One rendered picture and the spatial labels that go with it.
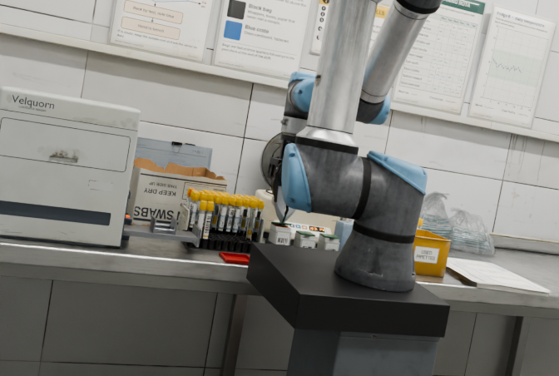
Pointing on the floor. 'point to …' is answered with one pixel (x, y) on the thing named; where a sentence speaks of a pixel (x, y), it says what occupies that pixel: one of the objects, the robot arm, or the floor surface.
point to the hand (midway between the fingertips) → (284, 218)
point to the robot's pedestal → (360, 354)
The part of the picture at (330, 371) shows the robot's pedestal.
